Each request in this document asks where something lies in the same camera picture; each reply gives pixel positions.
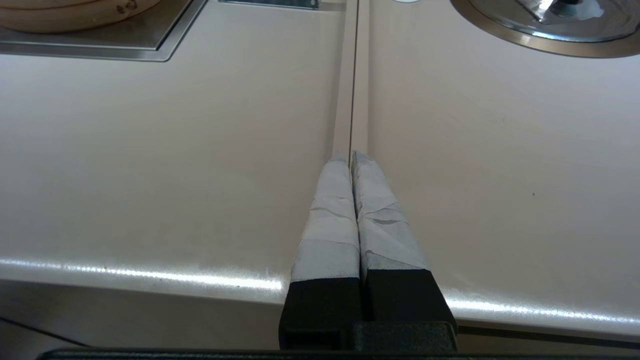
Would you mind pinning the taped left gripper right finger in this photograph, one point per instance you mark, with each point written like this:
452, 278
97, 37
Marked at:
385, 240

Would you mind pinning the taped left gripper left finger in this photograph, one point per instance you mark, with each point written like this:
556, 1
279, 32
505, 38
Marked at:
327, 240

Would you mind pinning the steel pot lid black knob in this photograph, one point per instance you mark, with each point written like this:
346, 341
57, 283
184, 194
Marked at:
600, 26

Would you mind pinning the bamboo steamer baskets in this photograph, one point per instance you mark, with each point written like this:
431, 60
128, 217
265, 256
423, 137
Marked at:
60, 19

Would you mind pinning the clear acrylic label stand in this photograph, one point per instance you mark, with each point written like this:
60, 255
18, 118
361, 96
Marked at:
270, 3

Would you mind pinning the steel inset tray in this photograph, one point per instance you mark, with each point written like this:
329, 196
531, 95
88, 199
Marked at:
125, 43

